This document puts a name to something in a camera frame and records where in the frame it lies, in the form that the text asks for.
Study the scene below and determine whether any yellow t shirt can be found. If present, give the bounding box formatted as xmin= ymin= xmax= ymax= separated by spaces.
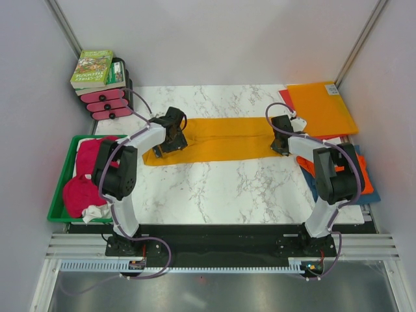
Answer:
xmin=142 ymin=118 xmax=279 ymax=166

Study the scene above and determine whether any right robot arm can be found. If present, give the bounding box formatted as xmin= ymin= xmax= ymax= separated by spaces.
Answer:
xmin=269 ymin=115 xmax=365 ymax=256

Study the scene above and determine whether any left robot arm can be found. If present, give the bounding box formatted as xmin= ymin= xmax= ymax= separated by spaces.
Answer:
xmin=92 ymin=107 xmax=187 ymax=255

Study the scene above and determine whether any red plastic folder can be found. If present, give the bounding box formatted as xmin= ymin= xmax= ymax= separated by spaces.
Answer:
xmin=279 ymin=89 xmax=345 ymax=140

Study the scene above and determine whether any orange plastic folder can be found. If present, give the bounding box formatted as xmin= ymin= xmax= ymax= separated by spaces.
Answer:
xmin=287 ymin=81 xmax=359 ymax=138

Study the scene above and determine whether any pink and black drawer unit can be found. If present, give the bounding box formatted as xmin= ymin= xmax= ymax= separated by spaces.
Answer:
xmin=78 ymin=57 xmax=133 ymax=120

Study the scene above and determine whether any folded orange t shirt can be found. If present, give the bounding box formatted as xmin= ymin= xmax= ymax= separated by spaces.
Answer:
xmin=296 ymin=154 xmax=374 ymax=199

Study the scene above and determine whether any green illustrated book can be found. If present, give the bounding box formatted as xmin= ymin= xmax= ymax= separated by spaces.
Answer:
xmin=70 ymin=49 xmax=113 ymax=89

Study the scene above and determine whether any magenta t shirt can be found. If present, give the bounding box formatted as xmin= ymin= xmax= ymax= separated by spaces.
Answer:
xmin=62 ymin=136 xmax=118 ymax=220

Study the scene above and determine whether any white t shirt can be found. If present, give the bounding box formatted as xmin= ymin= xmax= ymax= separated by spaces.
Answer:
xmin=82 ymin=204 xmax=111 ymax=224

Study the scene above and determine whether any green plastic tray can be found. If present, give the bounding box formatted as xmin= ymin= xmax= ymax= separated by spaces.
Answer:
xmin=47 ymin=135 xmax=121 ymax=223

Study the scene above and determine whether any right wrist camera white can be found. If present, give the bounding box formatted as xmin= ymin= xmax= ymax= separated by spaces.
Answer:
xmin=289 ymin=111 xmax=307 ymax=133

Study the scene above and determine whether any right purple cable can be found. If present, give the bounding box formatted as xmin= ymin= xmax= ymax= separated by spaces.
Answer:
xmin=265 ymin=102 xmax=362 ymax=282

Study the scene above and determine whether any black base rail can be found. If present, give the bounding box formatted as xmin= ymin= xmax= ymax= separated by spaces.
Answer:
xmin=68 ymin=223 xmax=379 ymax=269

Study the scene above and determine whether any left aluminium corner post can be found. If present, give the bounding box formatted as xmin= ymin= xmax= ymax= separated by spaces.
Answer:
xmin=44 ymin=0 xmax=82 ymax=57

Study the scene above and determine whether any aluminium corner post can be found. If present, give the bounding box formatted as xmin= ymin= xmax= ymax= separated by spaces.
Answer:
xmin=334 ymin=0 xmax=390 ymax=89
xmin=44 ymin=0 xmax=82 ymax=57

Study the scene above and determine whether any right aluminium corner post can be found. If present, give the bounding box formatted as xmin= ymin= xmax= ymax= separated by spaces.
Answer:
xmin=334 ymin=0 xmax=390 ymax=89

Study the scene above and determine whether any white slotted cable duct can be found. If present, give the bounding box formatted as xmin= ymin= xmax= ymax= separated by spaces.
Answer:
xmin=60 ymin=258 xmax=323 ymax=274

